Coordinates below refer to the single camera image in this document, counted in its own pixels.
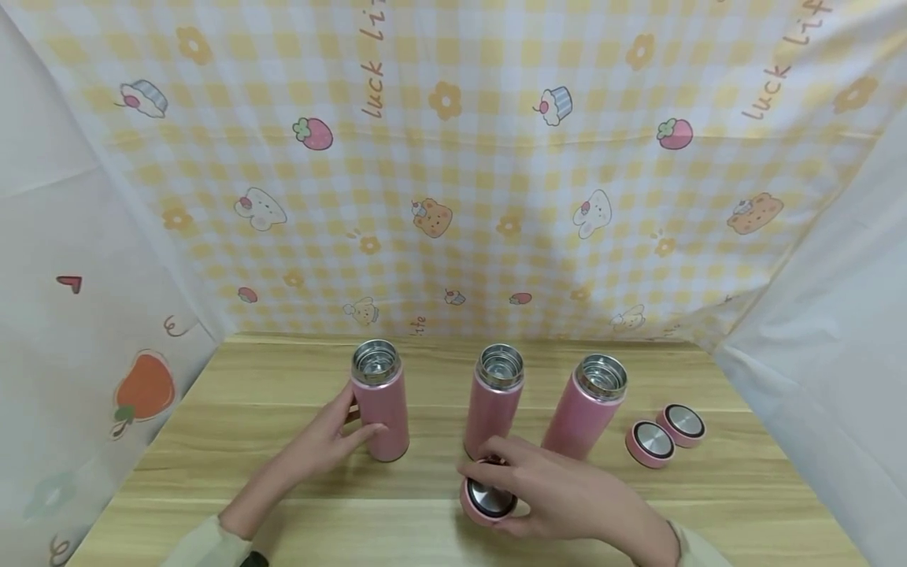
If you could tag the person's right hand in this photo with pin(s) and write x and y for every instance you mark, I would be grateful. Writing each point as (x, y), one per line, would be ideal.
(574, 496)

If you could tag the person's left hand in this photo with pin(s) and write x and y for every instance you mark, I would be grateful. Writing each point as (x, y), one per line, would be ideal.
(305, 461)

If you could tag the person's right fingers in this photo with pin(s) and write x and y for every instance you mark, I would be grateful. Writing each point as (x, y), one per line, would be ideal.
(503, 457)

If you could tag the person's right thumb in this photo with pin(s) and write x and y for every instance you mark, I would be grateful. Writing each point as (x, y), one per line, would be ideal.
(521, 526)

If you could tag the person's left index finger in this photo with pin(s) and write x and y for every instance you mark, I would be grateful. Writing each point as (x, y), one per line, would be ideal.
(343, 403)

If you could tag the person's left thumb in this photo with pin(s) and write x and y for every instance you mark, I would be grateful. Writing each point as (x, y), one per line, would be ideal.
(365, 435)

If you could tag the pink steel thermos bottle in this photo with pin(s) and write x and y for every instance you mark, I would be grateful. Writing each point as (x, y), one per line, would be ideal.
(494, 405)
(385, 409)
(584, 417)

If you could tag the pink thermos lid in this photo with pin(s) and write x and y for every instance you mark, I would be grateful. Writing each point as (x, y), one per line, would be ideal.
(650, 443)
(489, 498)
(682, 424)

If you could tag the person's left forearm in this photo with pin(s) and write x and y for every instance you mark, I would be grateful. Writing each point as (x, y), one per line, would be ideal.
(212, 543)

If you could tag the person's right forearm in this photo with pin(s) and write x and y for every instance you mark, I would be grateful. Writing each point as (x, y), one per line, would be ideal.
(691, 551)

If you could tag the black wrist band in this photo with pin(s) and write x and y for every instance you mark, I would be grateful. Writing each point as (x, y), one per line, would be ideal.
(254, 560)

